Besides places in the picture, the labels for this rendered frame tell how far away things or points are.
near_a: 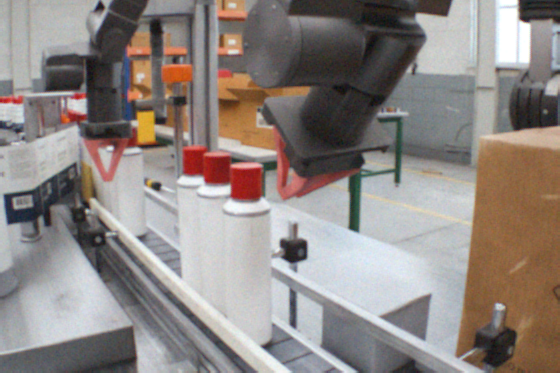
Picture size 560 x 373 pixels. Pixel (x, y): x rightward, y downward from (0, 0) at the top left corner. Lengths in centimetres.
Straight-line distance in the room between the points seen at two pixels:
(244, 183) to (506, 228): 27
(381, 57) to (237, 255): 27
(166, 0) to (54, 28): 755
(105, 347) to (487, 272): 45
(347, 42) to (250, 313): 33
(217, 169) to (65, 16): 800
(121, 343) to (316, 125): 38
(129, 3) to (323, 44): 49
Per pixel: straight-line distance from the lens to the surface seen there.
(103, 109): 79
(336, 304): 48
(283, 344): 57
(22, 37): 832
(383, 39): 33
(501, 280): 53
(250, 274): 52
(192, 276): 66
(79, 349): 63
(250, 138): 267
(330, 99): 36
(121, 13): 75
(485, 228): 52
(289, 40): 28
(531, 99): 93
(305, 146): 37
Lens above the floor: 118
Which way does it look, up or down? 11 degrees down
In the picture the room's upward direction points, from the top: straight up
